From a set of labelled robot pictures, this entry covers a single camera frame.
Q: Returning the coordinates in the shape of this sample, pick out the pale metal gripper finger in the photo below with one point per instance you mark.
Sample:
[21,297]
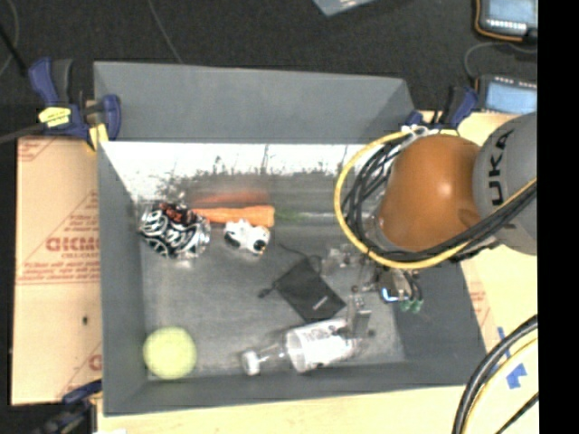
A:
[338,257]
[361,319]

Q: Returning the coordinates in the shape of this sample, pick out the clear plastic bottle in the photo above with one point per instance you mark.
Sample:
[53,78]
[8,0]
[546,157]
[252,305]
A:
[316,344]

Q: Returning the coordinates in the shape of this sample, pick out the white and black toy animal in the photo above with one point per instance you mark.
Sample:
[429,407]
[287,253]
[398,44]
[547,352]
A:
[246,237]

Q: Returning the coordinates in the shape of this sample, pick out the orange toy carrot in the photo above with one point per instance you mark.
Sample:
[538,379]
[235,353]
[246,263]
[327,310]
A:
[240,215]

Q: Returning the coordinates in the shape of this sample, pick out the grey metal bin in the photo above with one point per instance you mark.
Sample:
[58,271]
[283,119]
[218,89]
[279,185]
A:
[235,296]

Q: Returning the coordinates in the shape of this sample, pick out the yellow-green tennis ball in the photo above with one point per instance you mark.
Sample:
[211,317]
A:
[169,352]

